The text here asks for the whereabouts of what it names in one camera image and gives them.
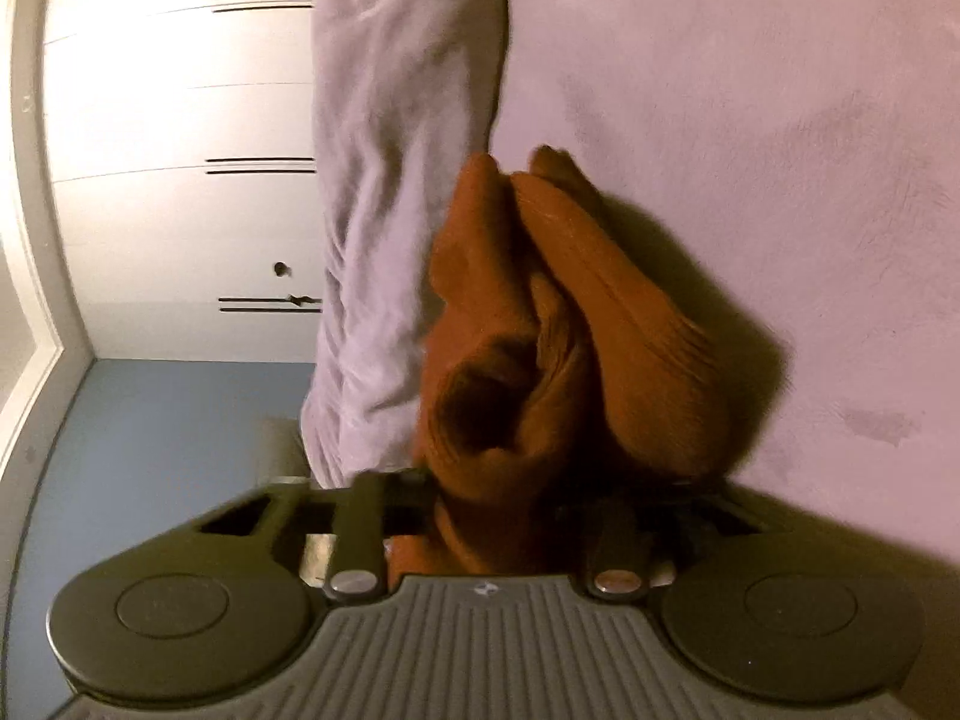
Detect grey duvet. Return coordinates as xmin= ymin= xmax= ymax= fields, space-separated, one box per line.
xmin=300 ymin=0 xmax=522 ymax=492

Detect brown knit sweater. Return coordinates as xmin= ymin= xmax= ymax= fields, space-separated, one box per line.
xmin=386 ymin=144 xmax=751 ymax=578

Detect lilac bed sheet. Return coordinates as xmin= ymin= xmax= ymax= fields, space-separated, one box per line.
xmin=480 ymin=0 xmax=960 ymax=541

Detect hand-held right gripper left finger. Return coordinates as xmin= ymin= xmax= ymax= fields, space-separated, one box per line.
xmin=196 ymin=468 xmax=437 ymax=605

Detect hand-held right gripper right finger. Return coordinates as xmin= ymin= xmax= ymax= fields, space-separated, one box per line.
xmin=559 ymin=478 xmax=755 ymax=595

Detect white wardrobe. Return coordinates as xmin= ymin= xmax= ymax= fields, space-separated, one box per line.
xmin=41 ymin=0 xmax=327 ymax=361

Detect brown wooden furniture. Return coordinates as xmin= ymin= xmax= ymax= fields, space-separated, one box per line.
xmin=256 ymin=417 xmax=320 ymax=482

